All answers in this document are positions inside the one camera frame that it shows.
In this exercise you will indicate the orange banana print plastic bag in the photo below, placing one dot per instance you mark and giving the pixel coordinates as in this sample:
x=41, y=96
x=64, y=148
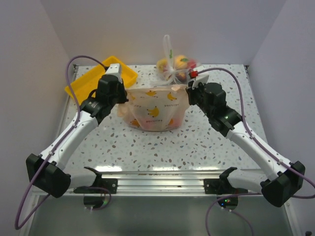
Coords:
x=155, y=109

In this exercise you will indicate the clear plastic bag of fruit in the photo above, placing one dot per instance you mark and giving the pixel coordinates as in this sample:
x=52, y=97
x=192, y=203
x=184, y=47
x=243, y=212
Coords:
x=174, y=69

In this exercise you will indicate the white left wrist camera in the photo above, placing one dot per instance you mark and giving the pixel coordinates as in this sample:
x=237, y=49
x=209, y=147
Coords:
x=115, y=69

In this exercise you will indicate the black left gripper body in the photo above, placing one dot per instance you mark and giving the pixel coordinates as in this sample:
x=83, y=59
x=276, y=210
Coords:
x=119, y=97

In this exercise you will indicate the aluminium mounting rail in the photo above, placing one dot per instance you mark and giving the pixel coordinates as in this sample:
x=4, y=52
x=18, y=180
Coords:
x=160, y=183

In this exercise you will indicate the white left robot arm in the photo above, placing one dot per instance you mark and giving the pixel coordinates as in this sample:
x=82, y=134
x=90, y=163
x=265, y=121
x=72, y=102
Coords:
x=46, y=170

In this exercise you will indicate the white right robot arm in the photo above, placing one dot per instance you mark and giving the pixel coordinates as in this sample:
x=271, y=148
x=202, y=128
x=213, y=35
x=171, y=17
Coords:
x=280, y=179

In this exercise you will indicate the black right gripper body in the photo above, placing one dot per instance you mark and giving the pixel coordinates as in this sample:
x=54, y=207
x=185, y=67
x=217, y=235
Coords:
x=196, y=97

